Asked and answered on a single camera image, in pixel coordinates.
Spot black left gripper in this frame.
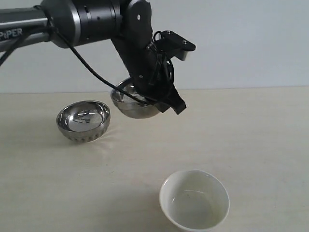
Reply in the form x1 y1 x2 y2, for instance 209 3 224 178
112 36 186 115

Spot smooth stainless steel bowl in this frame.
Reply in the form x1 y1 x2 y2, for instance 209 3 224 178
111 78 160 119

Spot ribbed stainless steel bowl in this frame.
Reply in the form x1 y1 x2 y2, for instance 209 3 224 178
56 101 111 144

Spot white ceramic bowl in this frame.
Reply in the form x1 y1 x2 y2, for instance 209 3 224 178
159 169 230 232

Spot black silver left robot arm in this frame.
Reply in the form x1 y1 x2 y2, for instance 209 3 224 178
0 0 186 114

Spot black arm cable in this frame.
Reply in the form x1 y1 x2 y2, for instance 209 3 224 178
0 4 155 104

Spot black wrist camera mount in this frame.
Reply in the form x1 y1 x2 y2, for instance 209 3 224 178
153 30 196 61

